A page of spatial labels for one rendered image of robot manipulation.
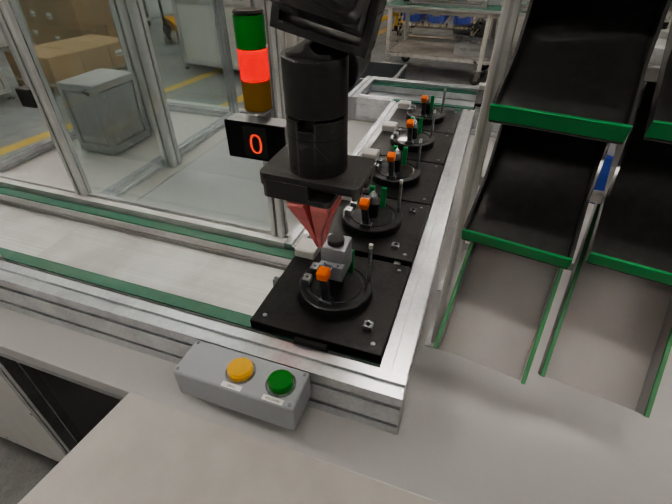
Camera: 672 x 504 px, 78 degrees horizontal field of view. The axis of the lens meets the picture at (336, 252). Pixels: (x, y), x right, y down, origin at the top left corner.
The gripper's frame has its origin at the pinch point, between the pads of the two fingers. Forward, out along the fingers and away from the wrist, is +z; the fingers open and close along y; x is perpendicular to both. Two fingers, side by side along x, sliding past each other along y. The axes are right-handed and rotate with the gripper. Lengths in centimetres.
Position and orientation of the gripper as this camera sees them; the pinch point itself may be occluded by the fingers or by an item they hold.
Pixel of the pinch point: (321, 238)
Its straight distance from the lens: 47.0
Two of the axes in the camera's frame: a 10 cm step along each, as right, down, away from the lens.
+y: -9.4, -2.2, 2.7
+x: -3.5, 6.0, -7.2
